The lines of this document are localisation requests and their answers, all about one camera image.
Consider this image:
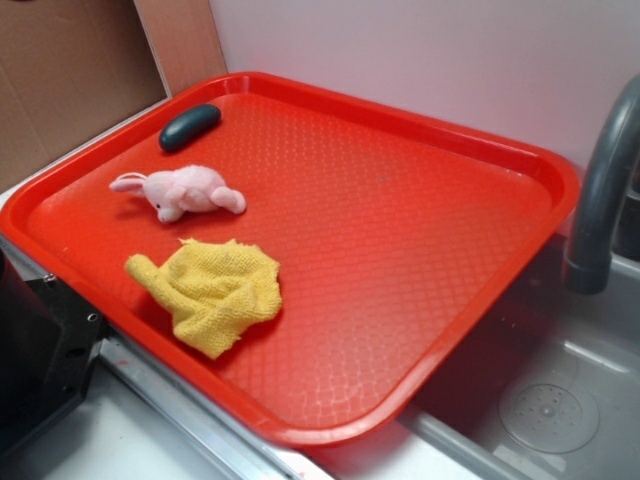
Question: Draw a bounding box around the dark green plastic pickle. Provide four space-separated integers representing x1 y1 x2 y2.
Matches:
159 104 222 153

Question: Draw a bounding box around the red plastic tray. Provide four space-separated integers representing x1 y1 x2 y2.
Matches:
1 73 579 447

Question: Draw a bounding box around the yellow crumpled cloth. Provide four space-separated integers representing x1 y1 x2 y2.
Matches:
125 239 282 360

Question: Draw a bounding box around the pink plush bunny toy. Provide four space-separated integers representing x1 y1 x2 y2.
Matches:
109 165 247 224

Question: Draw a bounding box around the grey toy sink basin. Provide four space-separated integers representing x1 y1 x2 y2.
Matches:
402 242 639 479

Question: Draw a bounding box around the grey sink faucet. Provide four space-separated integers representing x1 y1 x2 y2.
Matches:
562 76 639 295

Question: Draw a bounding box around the brown cardboard panel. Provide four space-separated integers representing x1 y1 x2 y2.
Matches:
1 1 227 190

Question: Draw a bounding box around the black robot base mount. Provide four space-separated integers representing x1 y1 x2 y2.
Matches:
1 254 105 458

